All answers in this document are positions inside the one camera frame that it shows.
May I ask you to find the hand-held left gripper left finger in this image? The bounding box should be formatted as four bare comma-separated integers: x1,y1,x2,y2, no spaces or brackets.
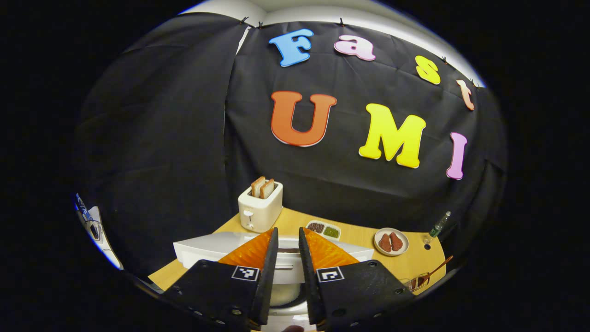
159,227,279,330

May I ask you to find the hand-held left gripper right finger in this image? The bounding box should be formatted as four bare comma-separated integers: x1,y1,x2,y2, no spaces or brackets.
299,227,415,330

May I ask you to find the white rice cooker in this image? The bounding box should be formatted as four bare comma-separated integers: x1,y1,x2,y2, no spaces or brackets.
173,231,375,332

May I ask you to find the brown wooden spoon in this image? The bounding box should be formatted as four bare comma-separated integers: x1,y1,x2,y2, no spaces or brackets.
413,256,454,289

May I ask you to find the white divided grain dish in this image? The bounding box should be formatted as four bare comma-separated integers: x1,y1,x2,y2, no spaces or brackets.
306,220,342,240

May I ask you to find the white toaster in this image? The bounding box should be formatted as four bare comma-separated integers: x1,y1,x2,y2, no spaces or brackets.
238,181,283,233

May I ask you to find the white round plate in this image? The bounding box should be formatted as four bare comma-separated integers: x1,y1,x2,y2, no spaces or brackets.
373,227,410,257

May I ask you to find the green glass bottle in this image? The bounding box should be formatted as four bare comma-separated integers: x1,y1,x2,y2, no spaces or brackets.
423,211,452,245

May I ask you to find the black backdrop cloth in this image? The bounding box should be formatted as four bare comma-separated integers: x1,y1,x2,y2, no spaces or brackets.
74,13,507,277

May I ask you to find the white blue printed box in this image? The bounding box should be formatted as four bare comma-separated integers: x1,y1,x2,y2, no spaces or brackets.
75,194,123,270

